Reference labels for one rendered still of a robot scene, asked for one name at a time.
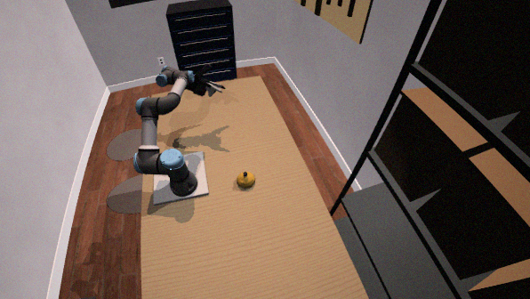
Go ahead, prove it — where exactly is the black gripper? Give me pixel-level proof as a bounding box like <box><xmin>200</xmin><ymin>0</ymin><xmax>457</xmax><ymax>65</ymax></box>
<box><xmin>185</xmin><ymin>77</ymin><xmax>226</xmax><ymax>97</ymax></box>

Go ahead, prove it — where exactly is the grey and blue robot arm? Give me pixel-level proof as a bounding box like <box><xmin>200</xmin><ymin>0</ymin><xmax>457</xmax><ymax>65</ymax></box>
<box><xmin>133</xmin><ymin>64</ymin><xmax>212</xmax><ymax>197</ymax></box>

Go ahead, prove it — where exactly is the golden yellow dome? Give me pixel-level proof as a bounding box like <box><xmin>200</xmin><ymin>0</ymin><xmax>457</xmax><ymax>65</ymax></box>
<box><xmin>237</xmin><ymin>172</ymin><xmax>255</xmax><ymax>189</ymax></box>

